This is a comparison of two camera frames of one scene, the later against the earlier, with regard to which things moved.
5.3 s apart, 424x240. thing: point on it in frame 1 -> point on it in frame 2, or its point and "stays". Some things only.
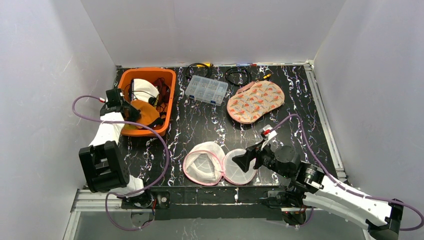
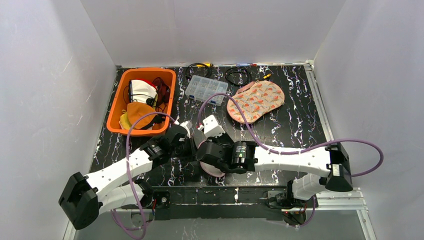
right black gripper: [257, 157] -> [205, 152]
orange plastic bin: [167, 74] stays
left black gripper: [125, 108] -> [187, 145]
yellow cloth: [148, 114] stays
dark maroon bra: [164, 90] stays
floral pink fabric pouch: [251, 100] stays
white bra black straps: [144, 90] stays
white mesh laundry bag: [207, 163] -> [199, 136]
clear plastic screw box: [211, 91] stays
